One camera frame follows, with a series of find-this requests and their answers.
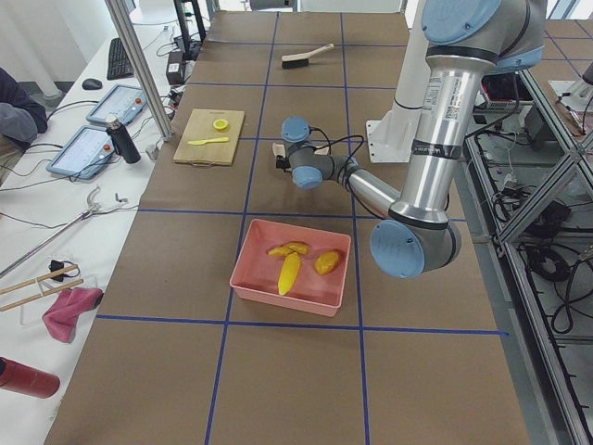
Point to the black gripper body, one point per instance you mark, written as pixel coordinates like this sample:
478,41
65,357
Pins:
281,163

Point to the beige plastic dustpan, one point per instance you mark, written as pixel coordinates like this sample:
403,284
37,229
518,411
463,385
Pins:
278,150

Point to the beige hand brush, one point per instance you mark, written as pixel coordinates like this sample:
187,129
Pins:
301,60

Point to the yellow toy corn cob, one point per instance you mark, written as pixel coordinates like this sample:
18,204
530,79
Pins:
289,273

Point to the brown toy potato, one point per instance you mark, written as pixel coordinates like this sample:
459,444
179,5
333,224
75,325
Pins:
327,262

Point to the tan toy ginger root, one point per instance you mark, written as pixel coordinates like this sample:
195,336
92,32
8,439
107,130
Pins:
286,249

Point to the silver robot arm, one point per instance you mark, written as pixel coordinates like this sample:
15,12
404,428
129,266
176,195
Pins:
467,40

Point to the pink plastic bin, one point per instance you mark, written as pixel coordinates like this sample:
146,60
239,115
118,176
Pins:
255,275

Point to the yellow plastic knife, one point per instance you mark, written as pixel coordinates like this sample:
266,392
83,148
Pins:
202,142

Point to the yellow toy lemon slice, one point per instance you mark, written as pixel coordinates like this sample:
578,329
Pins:
220,125

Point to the wooden cutting board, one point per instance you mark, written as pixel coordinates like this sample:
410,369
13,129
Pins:
199,126

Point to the black power adapter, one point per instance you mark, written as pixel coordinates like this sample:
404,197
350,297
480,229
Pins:
178,68

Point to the black water bottle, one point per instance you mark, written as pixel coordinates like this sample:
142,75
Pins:
123,143

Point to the far blue teach pendant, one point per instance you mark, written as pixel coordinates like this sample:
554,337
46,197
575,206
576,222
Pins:
123,101

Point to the blue teach pendant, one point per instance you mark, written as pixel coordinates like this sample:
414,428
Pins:
123,101
86,154

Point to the black keyboard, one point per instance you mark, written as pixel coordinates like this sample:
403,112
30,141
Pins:
118,64

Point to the near blue teach pendant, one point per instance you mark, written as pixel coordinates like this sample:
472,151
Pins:
86,154

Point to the black computer mouse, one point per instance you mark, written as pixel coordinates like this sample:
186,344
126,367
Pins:
92,84

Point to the seated person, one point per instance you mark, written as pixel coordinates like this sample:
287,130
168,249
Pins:
22,118

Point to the pink cloth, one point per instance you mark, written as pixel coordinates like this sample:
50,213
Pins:
61,318

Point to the wooden stick pair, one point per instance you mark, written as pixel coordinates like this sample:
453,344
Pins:
41,286

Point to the red cylinder bottle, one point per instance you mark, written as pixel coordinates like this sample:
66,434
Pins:
23,379

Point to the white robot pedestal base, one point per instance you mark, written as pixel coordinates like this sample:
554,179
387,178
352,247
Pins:
390,139

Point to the aluminium frame post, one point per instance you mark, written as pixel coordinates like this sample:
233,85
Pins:
126,32

